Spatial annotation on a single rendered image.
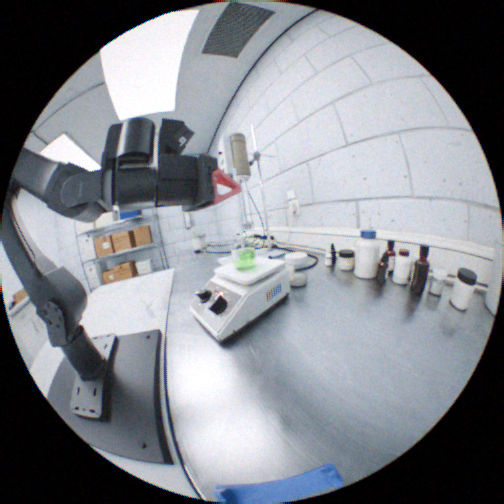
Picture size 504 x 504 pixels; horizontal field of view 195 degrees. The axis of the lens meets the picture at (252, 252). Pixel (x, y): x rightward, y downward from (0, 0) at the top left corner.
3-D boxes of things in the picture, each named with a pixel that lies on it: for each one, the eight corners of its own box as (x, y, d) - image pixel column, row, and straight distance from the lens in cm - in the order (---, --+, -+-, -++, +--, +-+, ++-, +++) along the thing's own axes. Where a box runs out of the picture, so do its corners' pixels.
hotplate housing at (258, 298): (221, 347, 26) (208, 307, 21) (191, 315, 36) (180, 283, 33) (296, 291, 38) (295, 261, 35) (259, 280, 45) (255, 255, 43)
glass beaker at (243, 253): (257, 273, 28) (252, 231, 26) (230, 276, 29) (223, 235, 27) (259, 263, 34) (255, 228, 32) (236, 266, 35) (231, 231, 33)
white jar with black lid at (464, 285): (468, 313, 46) (479, 281, 43) (448, 305, 44) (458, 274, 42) (467, 299, 52) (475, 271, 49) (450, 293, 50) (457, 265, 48)
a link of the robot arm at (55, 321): (79, 280, 29) (56, 287, 32) (55, 298, 22) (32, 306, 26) (93, 316, 31) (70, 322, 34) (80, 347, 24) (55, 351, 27)
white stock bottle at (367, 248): (381, 276, 49) (385, 230, 46) (364, 281, 44) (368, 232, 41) (366, 268, 54) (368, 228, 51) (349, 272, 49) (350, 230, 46)
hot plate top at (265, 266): (247, 286, 25) (246, 281, 24) (213, 273, 34) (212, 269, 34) (287, 264, 33) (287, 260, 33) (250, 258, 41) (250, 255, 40)
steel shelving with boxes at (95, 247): (102, 320, 308) (72, 205, 300) (110, 309, 339) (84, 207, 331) (176, 303, 251) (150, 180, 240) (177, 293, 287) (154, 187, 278)
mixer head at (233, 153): (225, 178, 65) (219, 129, 75) (219, 185, 75) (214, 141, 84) (255, 177, 70) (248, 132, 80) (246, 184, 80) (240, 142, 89)
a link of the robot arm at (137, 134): (152, 144, 31) (88, 152, 33) (160, 112, 24) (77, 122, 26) (152, 206, 27) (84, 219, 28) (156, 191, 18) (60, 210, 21)
